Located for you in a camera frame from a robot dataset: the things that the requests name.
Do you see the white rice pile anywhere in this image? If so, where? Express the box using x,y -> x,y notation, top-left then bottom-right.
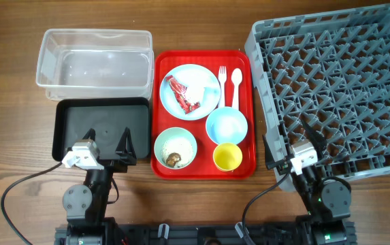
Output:
161,137 -> 193,169

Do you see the grey dishwasher rack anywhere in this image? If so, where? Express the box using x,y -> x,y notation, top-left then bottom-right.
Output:
244,3 -> 390,181

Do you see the light blue plate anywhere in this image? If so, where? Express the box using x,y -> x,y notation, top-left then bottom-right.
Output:
159,64 -> 221,120

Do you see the left black cable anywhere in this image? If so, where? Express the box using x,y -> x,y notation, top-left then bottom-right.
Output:
0,161 -> 65,245

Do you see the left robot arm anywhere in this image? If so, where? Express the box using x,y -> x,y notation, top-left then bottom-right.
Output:
54,128 -> 137,245

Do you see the white plastic spoon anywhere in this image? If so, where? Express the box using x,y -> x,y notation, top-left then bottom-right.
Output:
231,68 -> 243,110

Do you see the clear plastic bin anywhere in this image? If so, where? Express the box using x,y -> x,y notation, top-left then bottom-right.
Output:
35,29 -> 155,100

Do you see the yellow cup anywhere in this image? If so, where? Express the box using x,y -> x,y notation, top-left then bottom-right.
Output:
212,143 -> 243,172

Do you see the red serving tray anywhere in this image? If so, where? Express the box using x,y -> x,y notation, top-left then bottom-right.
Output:
150,50 -> 257,180

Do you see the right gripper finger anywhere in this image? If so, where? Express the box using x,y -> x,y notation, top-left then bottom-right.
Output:
302,120 -> 327,150
262,135 -> 276,169

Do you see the green bowl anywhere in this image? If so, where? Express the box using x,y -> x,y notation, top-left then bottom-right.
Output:
154,127 -> 197,170

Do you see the black plastic tray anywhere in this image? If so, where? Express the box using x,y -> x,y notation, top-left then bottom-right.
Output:
52,97 -> 150,161

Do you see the red snack wrapper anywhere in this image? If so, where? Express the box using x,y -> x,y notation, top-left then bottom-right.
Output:
165,76 -> 201,114

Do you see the brown food scrap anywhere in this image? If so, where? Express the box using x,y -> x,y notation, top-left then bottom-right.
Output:
165,152 -> 181,168

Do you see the white tissue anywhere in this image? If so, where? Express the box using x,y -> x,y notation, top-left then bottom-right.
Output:
184,84 -> 205,104

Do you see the white plastic fork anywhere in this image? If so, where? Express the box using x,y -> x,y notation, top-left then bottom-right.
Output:
218,66 -> 227,108

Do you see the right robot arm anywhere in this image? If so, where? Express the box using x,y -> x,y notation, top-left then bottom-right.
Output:
263,122 -> 357,244

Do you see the light blue bowl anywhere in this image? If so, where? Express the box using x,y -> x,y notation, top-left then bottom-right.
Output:
206,107 -> 248,145

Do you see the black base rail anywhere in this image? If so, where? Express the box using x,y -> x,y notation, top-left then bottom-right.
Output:
54,220 -> 357,245

